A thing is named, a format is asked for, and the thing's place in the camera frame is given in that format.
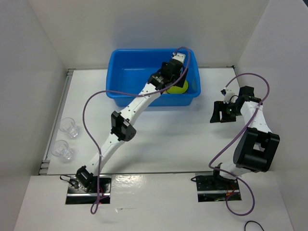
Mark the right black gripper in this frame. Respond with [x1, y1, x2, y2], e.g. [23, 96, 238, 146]
[210, 101, 242, 123]

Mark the green plastic plate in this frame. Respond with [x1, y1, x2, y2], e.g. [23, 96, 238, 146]
[166, 81, 189, 94]

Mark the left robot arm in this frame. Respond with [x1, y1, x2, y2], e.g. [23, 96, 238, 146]
[76, 53, 188, 193]

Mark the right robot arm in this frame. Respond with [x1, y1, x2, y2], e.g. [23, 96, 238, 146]
[209, 86, 280, 190]

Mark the blue plastic bin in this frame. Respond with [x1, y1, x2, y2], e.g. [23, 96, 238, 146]
[106, 48, 201, 107]

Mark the clear glass cup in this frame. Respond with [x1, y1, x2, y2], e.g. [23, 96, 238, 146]
[59, 117, 79, 138]
[51, 140, 74, 162]

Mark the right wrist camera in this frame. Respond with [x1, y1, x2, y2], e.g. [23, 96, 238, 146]
[221, 88, 235, 104]

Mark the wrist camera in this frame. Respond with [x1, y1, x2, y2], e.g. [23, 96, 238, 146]
[221, 88, 235, 104]
[171, 52, 186, 64]

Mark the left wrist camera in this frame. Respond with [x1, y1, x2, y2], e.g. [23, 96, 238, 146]
[171, 52, 186, 64]

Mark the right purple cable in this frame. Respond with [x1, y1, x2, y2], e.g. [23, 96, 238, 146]
[208, 73, 270, 217]

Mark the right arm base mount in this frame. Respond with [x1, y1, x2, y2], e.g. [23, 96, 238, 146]
[191, 171, 242, 202]

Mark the black cable loop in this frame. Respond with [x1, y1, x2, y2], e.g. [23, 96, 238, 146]
[244, 220, 266, 231]

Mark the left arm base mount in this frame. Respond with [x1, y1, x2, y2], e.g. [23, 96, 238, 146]
[59, 175, 112, 205]

